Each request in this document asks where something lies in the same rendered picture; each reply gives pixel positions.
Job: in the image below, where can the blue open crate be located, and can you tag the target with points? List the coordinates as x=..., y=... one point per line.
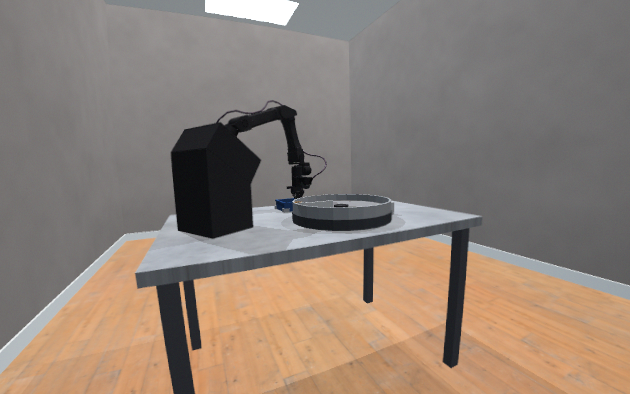
x=285, y=203

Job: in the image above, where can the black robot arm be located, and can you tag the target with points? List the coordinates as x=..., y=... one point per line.
x=295, y=152

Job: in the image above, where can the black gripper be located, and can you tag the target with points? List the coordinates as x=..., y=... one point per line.
x=296, y=190

